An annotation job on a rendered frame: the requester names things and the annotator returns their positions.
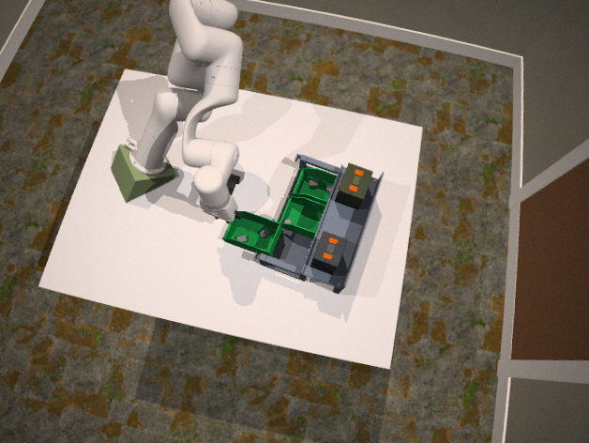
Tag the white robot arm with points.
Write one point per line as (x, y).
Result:
(218, 53)

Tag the dark olive green case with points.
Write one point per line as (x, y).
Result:
(354, 186)

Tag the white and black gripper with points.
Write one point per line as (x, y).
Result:
(227, 213)

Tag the green bin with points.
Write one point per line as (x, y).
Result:
(302, 187)
(304, 215)
(251, 225)

